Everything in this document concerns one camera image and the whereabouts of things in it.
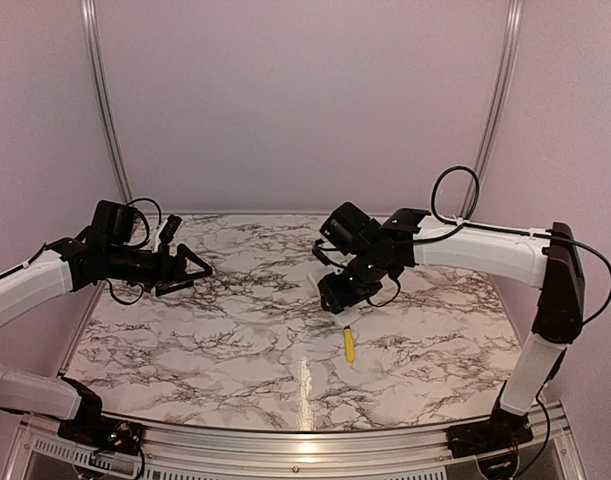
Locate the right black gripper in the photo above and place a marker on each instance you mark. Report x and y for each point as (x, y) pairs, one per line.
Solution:
(337, 297)

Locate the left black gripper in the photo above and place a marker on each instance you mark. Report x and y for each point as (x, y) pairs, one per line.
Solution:
(167, 274)

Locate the white remote control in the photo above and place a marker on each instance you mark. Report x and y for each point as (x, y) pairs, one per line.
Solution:
(343, 319)

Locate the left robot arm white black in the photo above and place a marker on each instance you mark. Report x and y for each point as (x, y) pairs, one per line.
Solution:
(102, 252)

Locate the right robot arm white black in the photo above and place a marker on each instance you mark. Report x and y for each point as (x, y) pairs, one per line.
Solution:
(544, 259)

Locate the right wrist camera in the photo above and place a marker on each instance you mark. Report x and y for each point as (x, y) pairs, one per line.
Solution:
(319, 252)

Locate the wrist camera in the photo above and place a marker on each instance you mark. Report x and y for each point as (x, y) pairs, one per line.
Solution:
(319, 252)
(166, 231)

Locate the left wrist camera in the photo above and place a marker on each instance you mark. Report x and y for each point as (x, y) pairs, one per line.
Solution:
(166, 231)

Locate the yellow handled screwdriver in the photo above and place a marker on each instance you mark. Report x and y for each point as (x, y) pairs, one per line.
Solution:
(349, 338)

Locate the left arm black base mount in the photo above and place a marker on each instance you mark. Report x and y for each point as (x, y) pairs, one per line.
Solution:
(105, 434)

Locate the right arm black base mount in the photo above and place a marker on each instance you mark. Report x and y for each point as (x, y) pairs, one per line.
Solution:
(486, 436)

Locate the front aluminium rail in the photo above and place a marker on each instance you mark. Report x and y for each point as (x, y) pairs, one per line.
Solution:
(193, 452)

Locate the left aluminium frame post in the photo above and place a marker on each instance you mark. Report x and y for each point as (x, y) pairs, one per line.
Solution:
(94, 50)

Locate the aluminium frame post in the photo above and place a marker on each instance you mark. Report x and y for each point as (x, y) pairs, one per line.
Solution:
(94, 50)
(502, 84)

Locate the right aluminium frame post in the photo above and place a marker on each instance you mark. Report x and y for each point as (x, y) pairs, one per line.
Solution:
(502, 84)

